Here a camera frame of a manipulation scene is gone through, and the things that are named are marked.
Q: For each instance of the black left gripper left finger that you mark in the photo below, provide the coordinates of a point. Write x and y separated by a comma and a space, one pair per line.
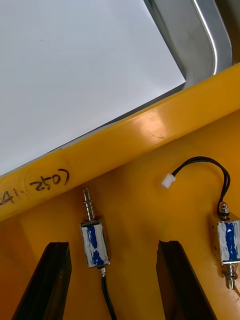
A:
45, 287

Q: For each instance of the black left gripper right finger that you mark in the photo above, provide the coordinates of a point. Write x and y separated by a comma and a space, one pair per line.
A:
180, 287

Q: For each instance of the blue label metal solenoid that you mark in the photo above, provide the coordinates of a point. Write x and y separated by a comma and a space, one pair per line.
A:
95, 245

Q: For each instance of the group of metal solenoids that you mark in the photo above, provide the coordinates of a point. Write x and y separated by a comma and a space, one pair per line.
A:
228, 240

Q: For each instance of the yellow-orange plastic bin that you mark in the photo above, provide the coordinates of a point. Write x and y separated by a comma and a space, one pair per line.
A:
140, 200

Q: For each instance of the white paper sheet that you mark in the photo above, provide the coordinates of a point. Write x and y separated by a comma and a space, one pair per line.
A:
75, 62

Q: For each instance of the steel tray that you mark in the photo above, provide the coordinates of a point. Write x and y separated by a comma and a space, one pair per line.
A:
200, 37

